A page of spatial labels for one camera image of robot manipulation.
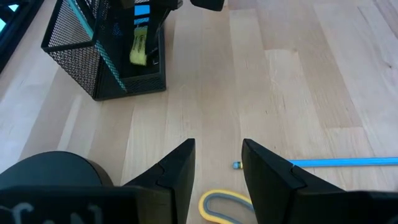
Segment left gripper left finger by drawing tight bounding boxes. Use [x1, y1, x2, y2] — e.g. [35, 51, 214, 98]
[123, 138, 197, 224]

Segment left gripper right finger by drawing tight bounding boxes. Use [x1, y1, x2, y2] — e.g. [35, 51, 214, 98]
[241, 138, 346, 224]

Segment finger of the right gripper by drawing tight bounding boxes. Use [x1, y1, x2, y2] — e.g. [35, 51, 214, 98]
[148, 0, 184, 60]
[119, 0, 136, 60]

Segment blue sticky note pad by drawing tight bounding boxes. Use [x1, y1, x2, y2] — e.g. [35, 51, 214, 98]
[133, 4, 151, 26]

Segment small yellow eraser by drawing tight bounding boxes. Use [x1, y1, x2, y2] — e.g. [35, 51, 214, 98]
[129, 26, 149, 67]

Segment blue pencil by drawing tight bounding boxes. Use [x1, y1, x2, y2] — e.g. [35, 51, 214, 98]
[232, 157, 398, 170]

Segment black mesh desk organizer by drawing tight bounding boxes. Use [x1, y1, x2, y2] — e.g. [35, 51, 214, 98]
[40, 0, 185, 101]

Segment teal green pencil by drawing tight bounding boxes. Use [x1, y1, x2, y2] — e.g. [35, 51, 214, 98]
[66, 0, 127, 93]

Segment yellow handled scissors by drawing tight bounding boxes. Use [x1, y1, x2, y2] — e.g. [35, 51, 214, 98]
[198, 189, 259, 224]

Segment black table frame rails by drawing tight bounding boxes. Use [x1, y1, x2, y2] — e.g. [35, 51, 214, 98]
[0, 0, 46, 74]

